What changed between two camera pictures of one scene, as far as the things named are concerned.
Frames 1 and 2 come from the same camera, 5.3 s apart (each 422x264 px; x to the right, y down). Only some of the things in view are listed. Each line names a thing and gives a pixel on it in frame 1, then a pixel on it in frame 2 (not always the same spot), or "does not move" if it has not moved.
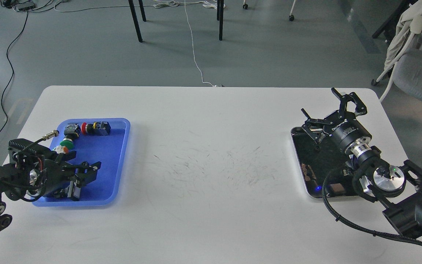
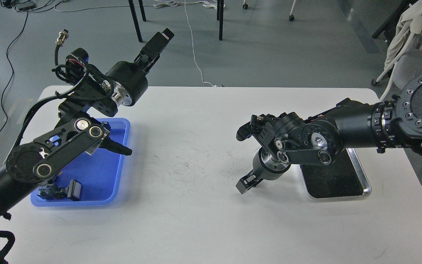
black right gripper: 349,132 -> 266,165
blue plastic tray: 103,188 does not move
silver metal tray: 317,160 does not move
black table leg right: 220,8 does not move
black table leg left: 134,17 does not move
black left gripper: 56,169 -> 129,82
